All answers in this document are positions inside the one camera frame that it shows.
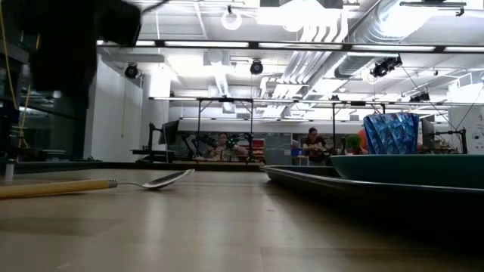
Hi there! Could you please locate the wooden-handled metal spoon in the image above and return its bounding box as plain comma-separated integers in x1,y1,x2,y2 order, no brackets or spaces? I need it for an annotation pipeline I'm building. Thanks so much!
0,168,196,201

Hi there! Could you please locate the blue faceted cup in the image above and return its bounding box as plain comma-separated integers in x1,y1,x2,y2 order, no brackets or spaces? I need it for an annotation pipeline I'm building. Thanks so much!
362,112,421,156

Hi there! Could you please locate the teal round plate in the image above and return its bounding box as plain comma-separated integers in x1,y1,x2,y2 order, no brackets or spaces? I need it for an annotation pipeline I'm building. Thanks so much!
329,153,484,190

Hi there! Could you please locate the black rectangular tray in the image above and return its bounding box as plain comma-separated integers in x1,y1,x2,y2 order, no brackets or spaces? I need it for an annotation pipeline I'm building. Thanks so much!
259,164,484,215

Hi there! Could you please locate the black monitor on stand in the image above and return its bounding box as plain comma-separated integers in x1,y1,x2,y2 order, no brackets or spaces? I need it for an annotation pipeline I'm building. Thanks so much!
146,119,181,163
420,116,436,151

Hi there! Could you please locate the person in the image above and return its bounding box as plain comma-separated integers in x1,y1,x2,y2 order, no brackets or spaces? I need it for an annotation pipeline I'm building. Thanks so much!
301,126,328,166
205,131,247,162
356,128,368,155

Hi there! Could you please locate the red box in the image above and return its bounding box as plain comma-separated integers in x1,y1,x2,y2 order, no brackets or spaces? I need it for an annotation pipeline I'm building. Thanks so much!
250,138,266,162

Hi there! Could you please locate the overhead light bar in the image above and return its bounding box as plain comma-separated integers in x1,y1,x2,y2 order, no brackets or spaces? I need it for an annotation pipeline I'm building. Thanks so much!
96,39,484,54

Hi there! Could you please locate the green plant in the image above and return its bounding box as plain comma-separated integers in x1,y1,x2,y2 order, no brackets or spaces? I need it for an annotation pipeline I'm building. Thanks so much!
344,133,363,155

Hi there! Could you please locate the yellow cable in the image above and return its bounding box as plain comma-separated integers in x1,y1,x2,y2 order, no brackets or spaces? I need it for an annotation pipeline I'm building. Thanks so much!
0,0,42,150

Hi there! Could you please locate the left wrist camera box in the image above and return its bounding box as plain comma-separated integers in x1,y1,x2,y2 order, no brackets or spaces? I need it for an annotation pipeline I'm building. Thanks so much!
95,0,143,48

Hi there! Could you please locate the white post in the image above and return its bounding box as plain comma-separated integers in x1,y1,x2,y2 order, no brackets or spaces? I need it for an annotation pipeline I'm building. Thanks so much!
4,158,16,182

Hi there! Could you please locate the black background rig frame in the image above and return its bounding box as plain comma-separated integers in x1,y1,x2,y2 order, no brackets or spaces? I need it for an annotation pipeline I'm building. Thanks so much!
330,100,388,152
195,97,256,154

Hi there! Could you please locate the white ring light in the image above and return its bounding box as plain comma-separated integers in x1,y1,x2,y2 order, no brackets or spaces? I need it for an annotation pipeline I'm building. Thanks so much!
221,5,244,32

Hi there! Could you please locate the black ceiling camera cluster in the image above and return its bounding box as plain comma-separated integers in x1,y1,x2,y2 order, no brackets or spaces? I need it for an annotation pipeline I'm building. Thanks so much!
370,55,404,79
408,91,431,104

